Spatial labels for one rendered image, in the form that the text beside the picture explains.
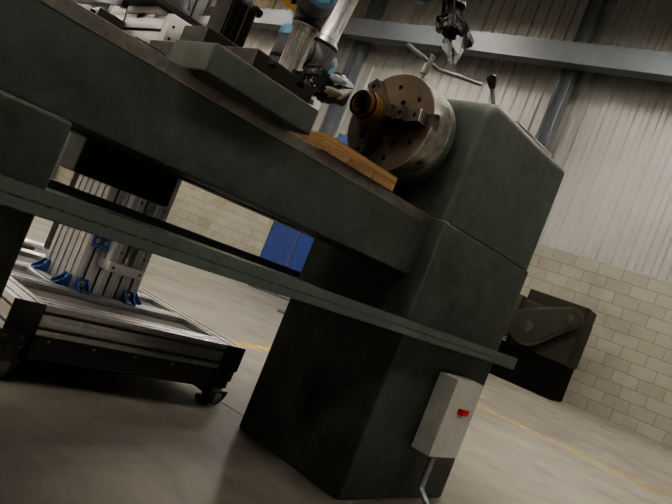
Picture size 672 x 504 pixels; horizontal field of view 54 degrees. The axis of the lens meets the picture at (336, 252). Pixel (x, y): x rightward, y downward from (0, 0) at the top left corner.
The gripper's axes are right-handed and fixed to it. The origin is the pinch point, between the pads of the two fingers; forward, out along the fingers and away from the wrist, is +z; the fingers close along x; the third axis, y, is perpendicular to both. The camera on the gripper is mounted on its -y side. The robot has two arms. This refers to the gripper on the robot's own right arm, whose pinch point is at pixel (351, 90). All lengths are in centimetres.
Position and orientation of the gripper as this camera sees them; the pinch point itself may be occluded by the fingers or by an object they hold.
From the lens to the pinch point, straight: 181.4
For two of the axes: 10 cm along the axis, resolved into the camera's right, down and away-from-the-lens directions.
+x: 3.8, -9.3, 0.2
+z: 6.3, 2.4, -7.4
